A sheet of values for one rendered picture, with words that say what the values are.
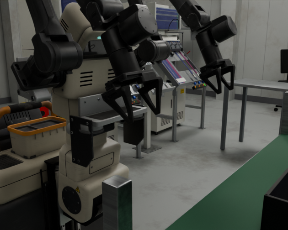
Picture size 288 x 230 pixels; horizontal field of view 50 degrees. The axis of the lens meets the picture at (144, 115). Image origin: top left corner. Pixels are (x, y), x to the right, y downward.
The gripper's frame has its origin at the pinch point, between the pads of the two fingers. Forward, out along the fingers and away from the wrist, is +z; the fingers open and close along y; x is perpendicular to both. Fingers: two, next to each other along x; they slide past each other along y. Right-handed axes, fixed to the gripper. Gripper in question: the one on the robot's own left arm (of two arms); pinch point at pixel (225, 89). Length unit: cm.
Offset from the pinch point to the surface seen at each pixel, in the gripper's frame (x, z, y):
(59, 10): 162, -126, 92
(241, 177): -6.7, 22.5, -24.8
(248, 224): -14, 26, -43
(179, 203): 114, 68, 98
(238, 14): 151, -146, 524
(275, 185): -23, 18, -48
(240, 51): 179, -80, 535
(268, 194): -23, 18, -51
